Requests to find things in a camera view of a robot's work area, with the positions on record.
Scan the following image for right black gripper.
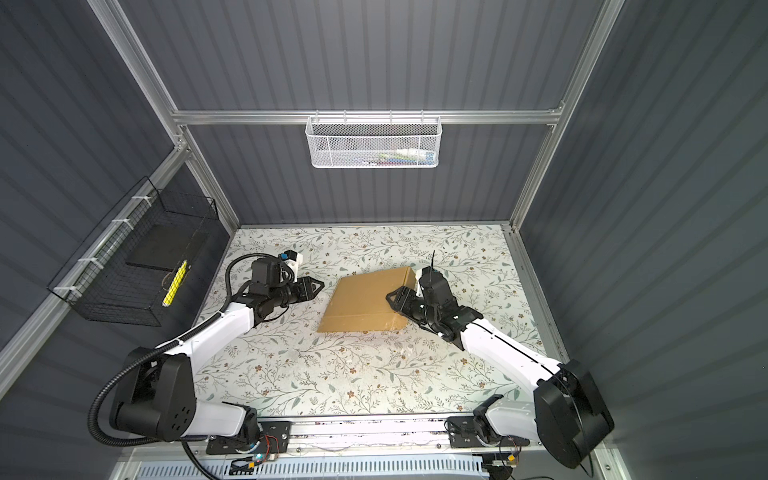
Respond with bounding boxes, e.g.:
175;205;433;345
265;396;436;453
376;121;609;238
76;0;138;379
386;285;439;325

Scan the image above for brown cardboard box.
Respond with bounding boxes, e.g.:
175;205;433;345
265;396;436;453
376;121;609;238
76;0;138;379
317;266;416;333

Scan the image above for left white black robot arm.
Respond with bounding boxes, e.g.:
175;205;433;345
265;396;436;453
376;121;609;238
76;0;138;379
109;250;324;445

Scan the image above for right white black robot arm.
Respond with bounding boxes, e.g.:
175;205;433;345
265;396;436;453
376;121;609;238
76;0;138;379
386;266;615;469

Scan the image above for yellow green striped tool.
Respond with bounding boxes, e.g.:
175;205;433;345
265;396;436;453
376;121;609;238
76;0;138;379
162;260;189;308

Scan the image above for markers in white basket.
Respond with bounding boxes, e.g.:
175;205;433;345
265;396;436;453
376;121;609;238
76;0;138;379
357;148;438;167

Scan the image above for black foam pad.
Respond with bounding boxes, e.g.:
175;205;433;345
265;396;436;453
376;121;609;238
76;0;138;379
125;225;208;272

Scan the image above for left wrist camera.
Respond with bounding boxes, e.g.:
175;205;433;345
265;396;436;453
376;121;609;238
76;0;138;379
280;250;303;276

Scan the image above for left black corrugated cable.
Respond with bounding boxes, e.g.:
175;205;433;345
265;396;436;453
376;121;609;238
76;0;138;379
86;252;295;480

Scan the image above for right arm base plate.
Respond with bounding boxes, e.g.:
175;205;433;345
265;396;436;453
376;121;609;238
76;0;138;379
444;416;530;449

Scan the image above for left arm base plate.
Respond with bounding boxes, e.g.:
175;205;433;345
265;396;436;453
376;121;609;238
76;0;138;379
206;421;292;455

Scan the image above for white wire mesh basket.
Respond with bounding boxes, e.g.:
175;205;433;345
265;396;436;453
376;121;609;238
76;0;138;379
305;116;443;169

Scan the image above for black wire basket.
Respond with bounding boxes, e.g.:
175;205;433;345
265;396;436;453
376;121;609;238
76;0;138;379
48;181;220;327

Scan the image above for white perforated cable tray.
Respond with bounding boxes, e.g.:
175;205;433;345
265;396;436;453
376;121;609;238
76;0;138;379
134;454;490;480

